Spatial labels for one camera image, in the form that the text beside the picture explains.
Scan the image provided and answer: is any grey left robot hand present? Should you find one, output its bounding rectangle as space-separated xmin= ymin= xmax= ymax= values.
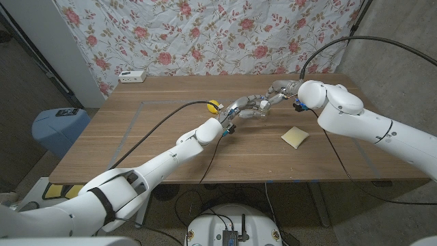
xmin=218 ymin=94 xmax=270 ymax=129

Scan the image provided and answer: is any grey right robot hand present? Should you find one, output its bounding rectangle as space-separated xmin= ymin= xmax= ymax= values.
xmin=261 ymin=79 xmax=305 ymax=112

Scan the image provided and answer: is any clear medicine bottle white cap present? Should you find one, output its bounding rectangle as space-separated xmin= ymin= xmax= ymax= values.
xmin=249 ymin=100 xmax=271 ymax=121

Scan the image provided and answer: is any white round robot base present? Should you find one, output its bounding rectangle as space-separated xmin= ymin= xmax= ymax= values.
xmin=184 ymin=204 xmax=283 ymax=246

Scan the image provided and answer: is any yellow toy lemon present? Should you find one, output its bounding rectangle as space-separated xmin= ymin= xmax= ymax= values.
xmin=206 ymin=99 xmax=221 ymax=114

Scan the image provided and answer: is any floral print backdrop cloth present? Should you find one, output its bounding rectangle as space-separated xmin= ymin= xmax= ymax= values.
xmin=53 ymin=0 xmax=365 ymax=99

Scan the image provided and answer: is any black stand pole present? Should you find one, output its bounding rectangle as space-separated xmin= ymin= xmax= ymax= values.
xmin=347 ymin=0 xmax=373 ymax=44

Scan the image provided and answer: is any white power strip box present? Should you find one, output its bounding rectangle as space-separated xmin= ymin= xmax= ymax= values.
xmin=118 ymin=70 xmax=147 ymax=84

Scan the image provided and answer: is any grey table leg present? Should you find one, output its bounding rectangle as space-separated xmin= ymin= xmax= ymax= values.
xmin=309 ymin=182 xmax=332 ymax=228

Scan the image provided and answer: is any black antenna module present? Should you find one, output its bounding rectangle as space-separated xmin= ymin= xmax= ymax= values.
xmin=222 ymin=214 xmax=251 ymax=246

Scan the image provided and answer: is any white table leg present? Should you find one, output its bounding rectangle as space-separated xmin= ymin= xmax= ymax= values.
xmin=135 ymin=197 xmax=153 ymax=229

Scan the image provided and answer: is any black flat device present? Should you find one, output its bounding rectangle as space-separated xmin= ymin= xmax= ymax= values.
xmin=55 ymin=107 xmax=80 ymax=118

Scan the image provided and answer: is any blue grey bin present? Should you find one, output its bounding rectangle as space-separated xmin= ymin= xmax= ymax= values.
xmin=31 ymin=107 xmax=91 ymax=160

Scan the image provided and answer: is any yellow black floor sticker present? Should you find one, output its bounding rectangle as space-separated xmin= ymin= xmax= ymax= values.
xmin=42 ymin=182 xmax=85 ymax=201

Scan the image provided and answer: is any grey white sneaker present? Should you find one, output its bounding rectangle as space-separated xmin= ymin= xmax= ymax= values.
xmin=16 ymin=201 xmax=40 ymax=212

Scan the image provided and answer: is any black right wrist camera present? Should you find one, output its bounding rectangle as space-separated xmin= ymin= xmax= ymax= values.
xmin=292 ymin=99 xmax=310 ymax=113

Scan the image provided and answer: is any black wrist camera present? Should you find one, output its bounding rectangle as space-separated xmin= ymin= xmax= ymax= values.
xmin=292 ymin=99 xmax=310 ymax=113
xmin=221 ymin=123 xmax=237 ymax=138

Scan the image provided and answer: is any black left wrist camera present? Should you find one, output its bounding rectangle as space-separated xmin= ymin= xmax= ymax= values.
xmin=221 ymin=123 xmax=237 ymax=138

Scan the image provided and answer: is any left arm thick black cable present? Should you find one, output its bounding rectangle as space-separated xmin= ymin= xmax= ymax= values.
xmin=108 ymin=100 xmax=221 ymax=171

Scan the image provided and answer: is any arm thick black cable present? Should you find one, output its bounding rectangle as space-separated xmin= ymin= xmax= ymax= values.
xmin=108 ymin=100 xmax=221 ymax=171
xmin=299 ymin=35 xmax=437 ymax=81

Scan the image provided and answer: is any left wrist thin black cable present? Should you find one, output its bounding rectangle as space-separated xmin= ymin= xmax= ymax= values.
xmin=197 ymin=135 xmax=225 ymax=185

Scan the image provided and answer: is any wrist thin black cable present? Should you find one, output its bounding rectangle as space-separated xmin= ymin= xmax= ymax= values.
xmin=197 ymin=135 xmax=225 ymax=185
xmin=310 ymin=109 xmax=437 ymax=206

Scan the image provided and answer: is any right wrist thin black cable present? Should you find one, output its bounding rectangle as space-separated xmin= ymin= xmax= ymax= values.
xmin=310 ymin=109 xmax=437 ymax=206

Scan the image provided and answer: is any right arm thick black cable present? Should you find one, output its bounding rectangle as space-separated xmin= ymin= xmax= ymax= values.
xmin=299 ymin=35 xmax=437 ymax=81

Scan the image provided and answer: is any grey floor cable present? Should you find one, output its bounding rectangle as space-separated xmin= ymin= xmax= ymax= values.
xmin=264 ymin=182 xmax=284 ymax=237

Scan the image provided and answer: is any black looped floor cable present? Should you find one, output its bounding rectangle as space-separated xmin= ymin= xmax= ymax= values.
xmin=173 ymin=189 xmax=236 ymax=236

